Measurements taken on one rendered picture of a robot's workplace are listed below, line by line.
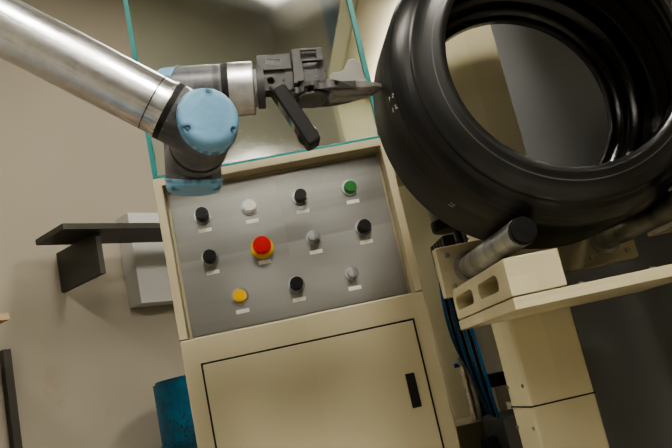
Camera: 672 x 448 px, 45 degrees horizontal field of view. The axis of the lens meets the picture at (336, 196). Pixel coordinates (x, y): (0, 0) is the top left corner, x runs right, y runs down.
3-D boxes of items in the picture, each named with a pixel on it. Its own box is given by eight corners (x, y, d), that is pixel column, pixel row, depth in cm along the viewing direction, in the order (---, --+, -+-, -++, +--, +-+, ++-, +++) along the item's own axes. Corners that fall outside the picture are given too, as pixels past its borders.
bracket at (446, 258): (443, 299, 156) (431, 250, 158) (633, 259, 161) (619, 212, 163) (447, 297, 153) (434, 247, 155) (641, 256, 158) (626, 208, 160)
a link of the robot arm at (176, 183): (169, 181, 122) (165, 105, 125) (162, 203, 132) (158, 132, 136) (231, 180, 125) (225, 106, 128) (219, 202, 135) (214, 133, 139)
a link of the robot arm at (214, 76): (159, 135, 137) (156, 81, 140) (233, 129, 138) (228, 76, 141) (151, 114, 128) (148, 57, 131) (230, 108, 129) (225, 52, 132)
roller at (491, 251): (466, 250, 156) (485, 265, 156) (453, 268, 155) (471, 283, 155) (520, 209, 123) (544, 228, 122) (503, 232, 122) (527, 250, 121)
